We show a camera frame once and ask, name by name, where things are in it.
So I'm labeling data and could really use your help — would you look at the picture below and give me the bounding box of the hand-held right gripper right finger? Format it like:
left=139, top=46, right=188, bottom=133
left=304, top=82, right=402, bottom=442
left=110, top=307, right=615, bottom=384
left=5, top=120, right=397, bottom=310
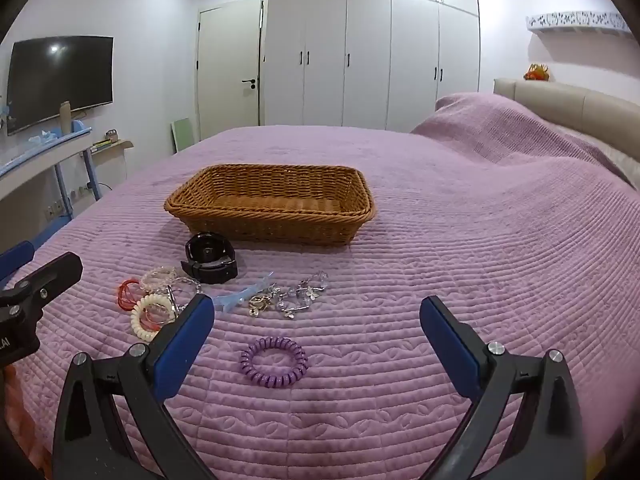
left=419, top=296, right=586, bottom=480

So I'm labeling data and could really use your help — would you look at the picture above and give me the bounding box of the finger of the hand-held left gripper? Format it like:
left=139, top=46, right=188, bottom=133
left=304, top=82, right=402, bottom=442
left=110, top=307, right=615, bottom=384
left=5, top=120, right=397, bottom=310
left=0, top=251, right=84, bottom=312
left=0, top=241, right=35, bottom=282

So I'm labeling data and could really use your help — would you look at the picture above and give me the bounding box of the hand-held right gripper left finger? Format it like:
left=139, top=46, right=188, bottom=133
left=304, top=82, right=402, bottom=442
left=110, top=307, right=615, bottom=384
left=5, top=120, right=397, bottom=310
left=52, top=294, right=216, bottom=480

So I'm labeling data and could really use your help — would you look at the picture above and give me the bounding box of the white beaded bracelet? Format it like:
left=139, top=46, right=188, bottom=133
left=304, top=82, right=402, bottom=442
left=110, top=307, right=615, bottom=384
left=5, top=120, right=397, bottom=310
left=131, top=294, right=180, bottom=344

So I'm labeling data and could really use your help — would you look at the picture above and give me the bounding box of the clear bead bracelet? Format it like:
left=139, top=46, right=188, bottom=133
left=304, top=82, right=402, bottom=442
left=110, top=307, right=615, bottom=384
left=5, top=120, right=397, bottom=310
left=140, top=266, right=179, bottom=294

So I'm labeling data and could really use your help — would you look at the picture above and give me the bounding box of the red hair tie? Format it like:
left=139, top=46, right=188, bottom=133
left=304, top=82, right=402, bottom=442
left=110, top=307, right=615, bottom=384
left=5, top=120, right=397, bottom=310
left=118, top=278, right=151, bottom=314

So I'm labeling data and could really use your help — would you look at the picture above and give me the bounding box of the black smartwatch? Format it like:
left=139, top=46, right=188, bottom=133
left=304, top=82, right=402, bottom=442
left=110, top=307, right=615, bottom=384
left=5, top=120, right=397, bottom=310
left=181, top=232, right=240, bottom=284

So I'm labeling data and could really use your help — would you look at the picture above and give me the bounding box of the silver crystal earring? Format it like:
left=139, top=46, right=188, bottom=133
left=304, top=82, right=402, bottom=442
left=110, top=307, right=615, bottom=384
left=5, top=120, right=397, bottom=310
left=277, top=271, right=330, bottom=319

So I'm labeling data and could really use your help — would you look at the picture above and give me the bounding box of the brown wicker basket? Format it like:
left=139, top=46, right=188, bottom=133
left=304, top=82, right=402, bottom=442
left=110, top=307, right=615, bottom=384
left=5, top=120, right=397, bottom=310
left=164, top=164, right=376, bottom=247

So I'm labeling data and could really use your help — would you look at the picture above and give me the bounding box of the blue hair clip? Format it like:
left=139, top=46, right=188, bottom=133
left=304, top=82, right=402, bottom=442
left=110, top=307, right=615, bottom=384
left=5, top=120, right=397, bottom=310
left=212, top=270, right=276, bottom=314

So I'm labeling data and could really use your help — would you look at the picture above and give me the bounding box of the purple quilted bedspread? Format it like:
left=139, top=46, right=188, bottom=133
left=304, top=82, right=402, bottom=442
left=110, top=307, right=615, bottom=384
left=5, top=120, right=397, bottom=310
left=0, top=92, right=640, bottom=480

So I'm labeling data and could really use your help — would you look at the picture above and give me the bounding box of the white and blue desk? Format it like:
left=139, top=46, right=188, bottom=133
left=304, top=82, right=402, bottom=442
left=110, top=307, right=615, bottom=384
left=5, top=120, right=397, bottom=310
left=0, top=126, right=101, bottom=222

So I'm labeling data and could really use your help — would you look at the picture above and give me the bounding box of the small wooden shelf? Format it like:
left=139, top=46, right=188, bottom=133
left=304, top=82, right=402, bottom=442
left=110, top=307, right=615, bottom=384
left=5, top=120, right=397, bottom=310
left=90, top=130, right=134, bottom=153

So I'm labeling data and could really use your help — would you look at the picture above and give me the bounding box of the black television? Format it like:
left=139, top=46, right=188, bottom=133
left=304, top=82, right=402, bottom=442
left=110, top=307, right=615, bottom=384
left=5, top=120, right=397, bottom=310
left=7, top=36, right=114, bottom=136

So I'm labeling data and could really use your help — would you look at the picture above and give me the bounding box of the green board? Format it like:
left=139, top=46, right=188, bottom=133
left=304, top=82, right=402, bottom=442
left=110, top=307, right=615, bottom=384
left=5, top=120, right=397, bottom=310
left=171, top=118, right=195, bottom=154

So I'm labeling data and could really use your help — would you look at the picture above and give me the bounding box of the beige padded headboard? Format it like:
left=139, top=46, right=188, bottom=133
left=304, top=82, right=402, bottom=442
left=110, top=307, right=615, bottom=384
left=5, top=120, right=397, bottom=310
left=493, top=78, right=640, bottom=173

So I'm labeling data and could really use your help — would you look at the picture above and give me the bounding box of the white door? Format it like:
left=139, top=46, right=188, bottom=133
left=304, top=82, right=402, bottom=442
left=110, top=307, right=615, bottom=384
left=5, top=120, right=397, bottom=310
left=197, top=0, right=264, bottom=142

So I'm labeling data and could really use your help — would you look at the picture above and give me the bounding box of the white wardrobe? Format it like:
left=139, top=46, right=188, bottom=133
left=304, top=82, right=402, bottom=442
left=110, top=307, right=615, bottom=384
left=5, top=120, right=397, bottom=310
left=260, top=0, right=481, bottom=134

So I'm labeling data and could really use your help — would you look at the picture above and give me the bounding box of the purple spiral hair tie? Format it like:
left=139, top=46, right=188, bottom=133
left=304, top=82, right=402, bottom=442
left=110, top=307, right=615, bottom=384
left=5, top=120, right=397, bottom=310
left=239, top=336, right=309, bottom=388

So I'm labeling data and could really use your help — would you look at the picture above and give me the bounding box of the gold charm bracelet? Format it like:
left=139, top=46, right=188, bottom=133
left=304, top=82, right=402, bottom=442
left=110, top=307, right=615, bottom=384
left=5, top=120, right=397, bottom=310
left=247, top=285, right=281, bottom=317

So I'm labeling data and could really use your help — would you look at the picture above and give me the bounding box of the white patterned wall shelf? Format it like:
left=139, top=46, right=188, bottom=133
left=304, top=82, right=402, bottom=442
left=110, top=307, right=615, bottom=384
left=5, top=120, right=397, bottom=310
left=526, top=9, right=632, bottom=37

